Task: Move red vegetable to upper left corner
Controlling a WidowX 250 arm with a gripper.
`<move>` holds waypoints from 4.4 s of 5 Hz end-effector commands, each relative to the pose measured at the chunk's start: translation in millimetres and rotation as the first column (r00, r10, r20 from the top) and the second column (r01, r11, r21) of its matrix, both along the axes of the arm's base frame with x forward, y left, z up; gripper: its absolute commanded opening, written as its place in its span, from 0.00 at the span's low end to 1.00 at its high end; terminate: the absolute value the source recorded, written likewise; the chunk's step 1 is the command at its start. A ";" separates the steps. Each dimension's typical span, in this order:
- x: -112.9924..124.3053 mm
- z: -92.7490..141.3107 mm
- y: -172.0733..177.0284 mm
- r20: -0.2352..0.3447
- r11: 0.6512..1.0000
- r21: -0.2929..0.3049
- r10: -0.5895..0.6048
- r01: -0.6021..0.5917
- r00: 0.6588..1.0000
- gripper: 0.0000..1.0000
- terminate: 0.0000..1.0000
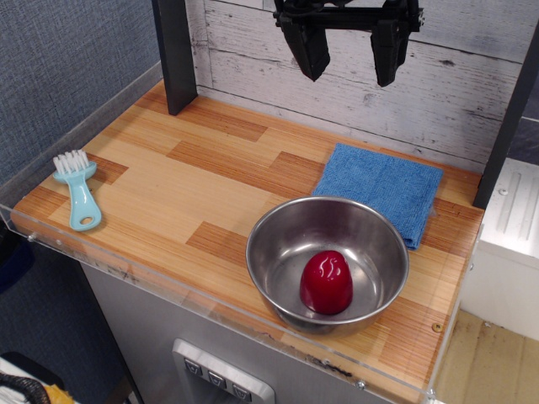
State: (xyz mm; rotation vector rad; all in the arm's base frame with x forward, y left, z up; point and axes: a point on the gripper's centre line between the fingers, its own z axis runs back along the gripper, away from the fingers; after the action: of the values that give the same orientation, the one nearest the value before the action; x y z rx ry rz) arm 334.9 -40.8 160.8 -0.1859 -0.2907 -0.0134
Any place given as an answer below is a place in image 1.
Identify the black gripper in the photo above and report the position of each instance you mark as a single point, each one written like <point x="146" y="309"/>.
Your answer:
<point x="303" y="24"/>

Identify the red plastic egg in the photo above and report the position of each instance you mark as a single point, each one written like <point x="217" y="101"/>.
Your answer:
<point x="326" y="285"/>

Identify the stainless steel bowl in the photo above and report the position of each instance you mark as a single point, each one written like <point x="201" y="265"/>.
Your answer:
<point x="284" y="240"/>

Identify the blue folded cloth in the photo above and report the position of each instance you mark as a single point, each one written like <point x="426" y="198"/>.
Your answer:
<point x="401" y="190"/>

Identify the white cabinet at right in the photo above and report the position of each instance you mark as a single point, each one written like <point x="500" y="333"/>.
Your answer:
<point x="501" y="285"/>

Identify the light blue scrub brush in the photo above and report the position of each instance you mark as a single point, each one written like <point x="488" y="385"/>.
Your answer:
<point x="73" y="168"/>

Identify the clear acrylic table guard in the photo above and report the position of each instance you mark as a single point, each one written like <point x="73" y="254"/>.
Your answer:
<point x="179" y="196"/>

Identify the silver button control panel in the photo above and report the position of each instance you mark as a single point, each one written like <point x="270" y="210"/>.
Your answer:
<point x="196" y="364"/>

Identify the black and yellow bag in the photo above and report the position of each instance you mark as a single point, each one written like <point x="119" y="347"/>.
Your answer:
<point x="25" y="381"/>

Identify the dark left vertical post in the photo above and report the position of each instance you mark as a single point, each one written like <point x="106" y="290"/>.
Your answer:
<point x="172" y="28"/>

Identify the dark vertical post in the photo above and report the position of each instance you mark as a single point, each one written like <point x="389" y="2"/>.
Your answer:
<point x="513" y="114"/>
<point x="172" y="28"/>

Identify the dark right vertical post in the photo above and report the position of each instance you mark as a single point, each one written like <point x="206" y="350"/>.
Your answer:
<point x="513" y="114"/>

